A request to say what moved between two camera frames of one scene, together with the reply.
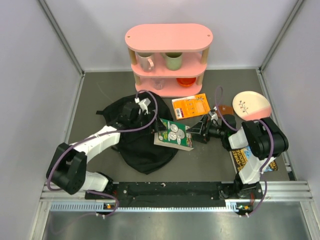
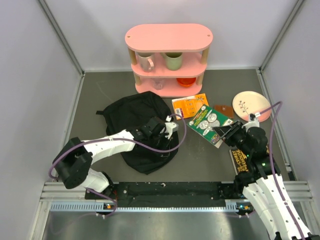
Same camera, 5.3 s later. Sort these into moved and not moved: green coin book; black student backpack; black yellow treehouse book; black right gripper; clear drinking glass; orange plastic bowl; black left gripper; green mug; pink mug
Moved: green coin book; black right gripper; black left gripper
Not moved: black student backpack; clear drinking glass; orange plastic bowl; green mug; pink mug; black yellow treehouse book
